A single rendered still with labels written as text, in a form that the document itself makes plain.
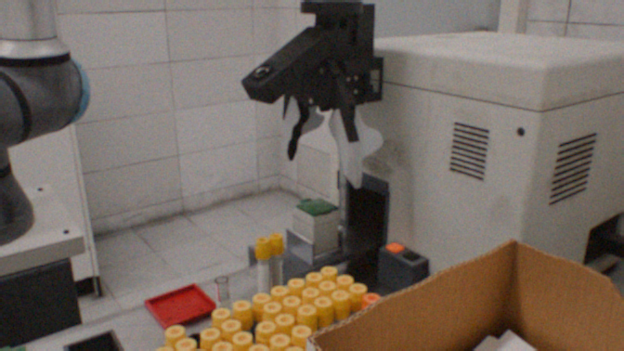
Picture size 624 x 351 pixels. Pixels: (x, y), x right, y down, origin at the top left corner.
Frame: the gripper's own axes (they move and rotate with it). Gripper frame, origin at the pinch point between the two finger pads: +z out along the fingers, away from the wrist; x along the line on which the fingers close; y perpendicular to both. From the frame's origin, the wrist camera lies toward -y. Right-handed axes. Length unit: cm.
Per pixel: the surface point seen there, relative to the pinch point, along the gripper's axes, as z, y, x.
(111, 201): 84, 32, 221
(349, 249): 11.0, 3.9, -2.0
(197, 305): 14.7, -15.6, 3.5
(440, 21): -9, 134, 93
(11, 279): 15.5, -32.7, 25.8
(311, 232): 6.8, -2.1, -1.7
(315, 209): 4.2, -1.0, -1.0
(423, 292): 1.2, -8.5, -24.8
